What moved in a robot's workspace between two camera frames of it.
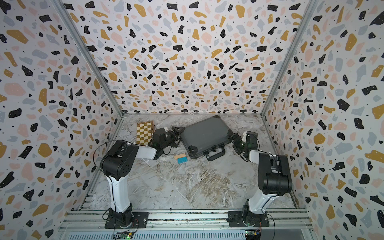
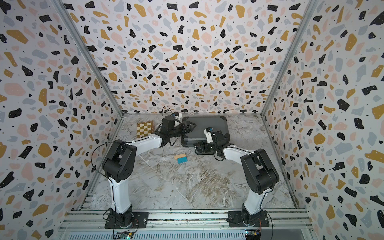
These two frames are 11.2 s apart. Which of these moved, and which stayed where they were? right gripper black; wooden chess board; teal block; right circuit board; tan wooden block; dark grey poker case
Moved: dark grey poker case; right gripper black
Stayed: tan wooden block; wooden chess board; right circuit board; teal block
